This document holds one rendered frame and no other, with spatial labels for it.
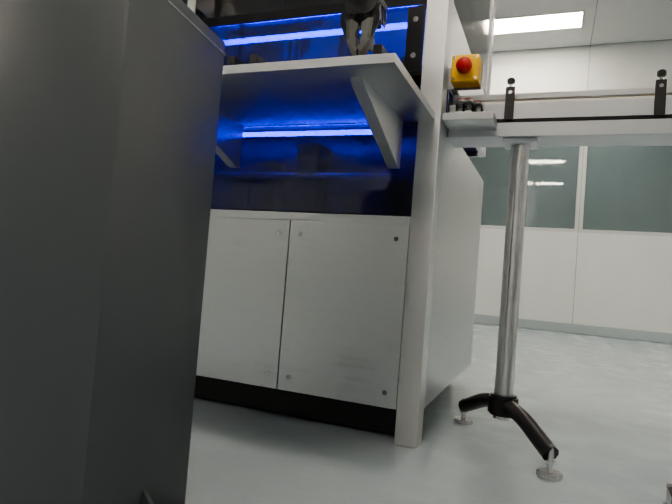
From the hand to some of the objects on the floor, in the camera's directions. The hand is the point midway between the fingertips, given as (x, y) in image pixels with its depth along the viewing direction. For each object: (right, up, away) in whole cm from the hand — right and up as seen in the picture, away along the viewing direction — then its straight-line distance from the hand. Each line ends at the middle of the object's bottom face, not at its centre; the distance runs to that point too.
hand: (357, 53), depth 118 cm
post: (+14, -94, +27) cm, 99 cm away
